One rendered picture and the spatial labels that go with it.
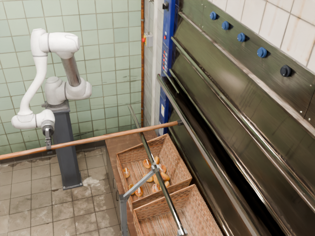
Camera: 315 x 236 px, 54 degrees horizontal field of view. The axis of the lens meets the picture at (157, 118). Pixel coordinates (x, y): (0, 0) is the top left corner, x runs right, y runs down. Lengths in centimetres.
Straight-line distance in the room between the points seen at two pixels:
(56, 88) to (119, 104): 105
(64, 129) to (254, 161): 187
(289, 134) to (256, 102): 24
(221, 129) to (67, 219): 196
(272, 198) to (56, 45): 162
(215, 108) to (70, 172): 191
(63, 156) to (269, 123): 220
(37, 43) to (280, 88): 159
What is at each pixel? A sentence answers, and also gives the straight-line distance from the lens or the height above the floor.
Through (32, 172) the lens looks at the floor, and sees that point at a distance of 378.
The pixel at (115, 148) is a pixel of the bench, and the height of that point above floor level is 58.
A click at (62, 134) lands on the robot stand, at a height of 73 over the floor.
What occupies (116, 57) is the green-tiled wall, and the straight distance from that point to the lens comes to 329.
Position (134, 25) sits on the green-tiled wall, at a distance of 320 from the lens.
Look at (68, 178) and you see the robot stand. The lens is 339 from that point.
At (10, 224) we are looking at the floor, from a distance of 338.
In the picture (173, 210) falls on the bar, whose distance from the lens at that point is 178.
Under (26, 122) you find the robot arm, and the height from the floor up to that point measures 122.
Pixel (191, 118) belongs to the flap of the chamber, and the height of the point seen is 141.
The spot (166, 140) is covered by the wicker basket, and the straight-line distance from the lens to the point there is 275.
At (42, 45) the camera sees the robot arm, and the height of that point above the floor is 172.
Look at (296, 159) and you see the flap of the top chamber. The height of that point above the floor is 176.
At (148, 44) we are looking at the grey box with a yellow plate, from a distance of 292.
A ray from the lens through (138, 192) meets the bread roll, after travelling 255.
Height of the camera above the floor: 260
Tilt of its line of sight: 37 degrees down
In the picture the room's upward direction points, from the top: 2 degrees clockwise
